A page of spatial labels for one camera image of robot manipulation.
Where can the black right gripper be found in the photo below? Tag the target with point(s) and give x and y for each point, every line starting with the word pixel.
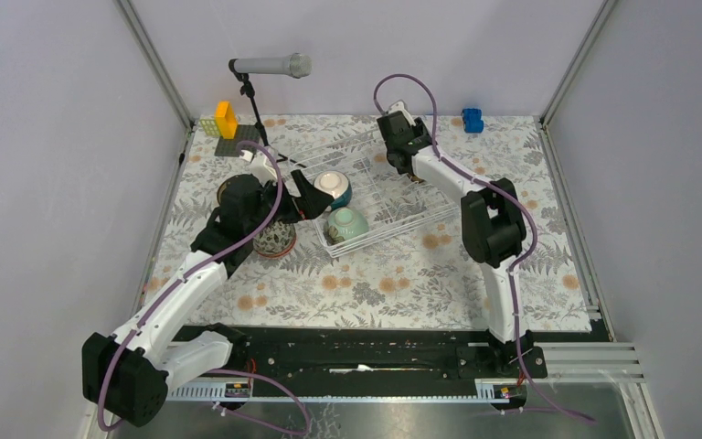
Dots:
pixel 420 129

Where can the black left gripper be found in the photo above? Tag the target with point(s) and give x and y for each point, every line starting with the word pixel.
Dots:
pixel 311 203

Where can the mint green bowl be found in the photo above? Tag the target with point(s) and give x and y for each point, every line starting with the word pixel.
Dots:
pixel 345 224

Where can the blue white patterned bowl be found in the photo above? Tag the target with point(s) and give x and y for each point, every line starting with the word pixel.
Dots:
pixel 275 242

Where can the black gold-rimmed bowl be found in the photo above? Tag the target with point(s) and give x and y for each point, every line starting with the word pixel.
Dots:
pixel 415 179

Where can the dark teal floral bowl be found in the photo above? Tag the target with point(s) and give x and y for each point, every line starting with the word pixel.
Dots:
pixel 221 189

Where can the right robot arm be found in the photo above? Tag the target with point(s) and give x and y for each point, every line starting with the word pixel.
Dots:
pixel 492 223

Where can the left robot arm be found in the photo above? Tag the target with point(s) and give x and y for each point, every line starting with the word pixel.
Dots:
pixel 130 372

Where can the teal and cream bowl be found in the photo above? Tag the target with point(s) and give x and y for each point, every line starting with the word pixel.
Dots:
pixel 337 185

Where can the blue toy brick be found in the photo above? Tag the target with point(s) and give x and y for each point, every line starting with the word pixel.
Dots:
pixel 473 122

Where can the floral tablecloth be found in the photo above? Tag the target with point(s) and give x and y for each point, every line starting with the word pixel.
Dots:
pixel 424 278

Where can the grey toy baseplate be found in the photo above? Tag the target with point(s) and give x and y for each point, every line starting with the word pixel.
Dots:
pixel 229 148

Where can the yellow toy brick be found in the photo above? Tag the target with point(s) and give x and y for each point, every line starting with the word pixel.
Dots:
pixel 226 120

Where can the grey microphone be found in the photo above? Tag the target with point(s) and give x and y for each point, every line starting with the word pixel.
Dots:
pixel 295 66

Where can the light green toy brick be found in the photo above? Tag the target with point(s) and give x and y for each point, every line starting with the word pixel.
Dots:
pixel 209 127

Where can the black microphone tripod stand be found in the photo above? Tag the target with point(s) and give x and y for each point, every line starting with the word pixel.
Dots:
pixel 247 89

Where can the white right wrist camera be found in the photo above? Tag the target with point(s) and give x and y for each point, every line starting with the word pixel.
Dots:
pixel 400 106

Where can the white wire dish rack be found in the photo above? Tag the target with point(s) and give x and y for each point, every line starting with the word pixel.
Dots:
pixel 391 203

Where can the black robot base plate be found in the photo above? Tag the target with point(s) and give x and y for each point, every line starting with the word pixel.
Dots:
pixel 370 363

